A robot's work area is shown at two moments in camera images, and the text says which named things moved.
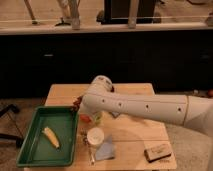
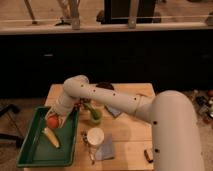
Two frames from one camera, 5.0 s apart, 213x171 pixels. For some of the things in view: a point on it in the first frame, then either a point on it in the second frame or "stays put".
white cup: [95, 135] stays put
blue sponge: [115, 114] stays put
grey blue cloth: [106, 150] stays put
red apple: [85, 117] -> [52, 122]
